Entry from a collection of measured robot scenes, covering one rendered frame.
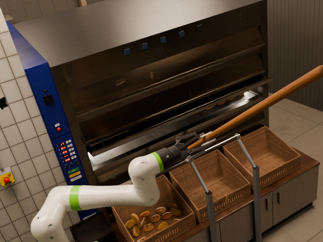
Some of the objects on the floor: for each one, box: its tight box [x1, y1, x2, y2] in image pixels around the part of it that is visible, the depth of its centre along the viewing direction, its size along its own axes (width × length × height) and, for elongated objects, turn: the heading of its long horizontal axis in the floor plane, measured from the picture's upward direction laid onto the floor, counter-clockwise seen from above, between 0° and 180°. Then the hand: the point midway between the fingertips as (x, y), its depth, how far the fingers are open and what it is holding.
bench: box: [111, 140, 320, 242], centre depth 338 cm, size 56×242×58 cm, turn 135°
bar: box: [130, 133, 264, 242], centre depth 300 cm, size 31×127×118 cm, turn 135°
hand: (206, 139), depth 165 cm, fingers closed on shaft, 3 cm apart
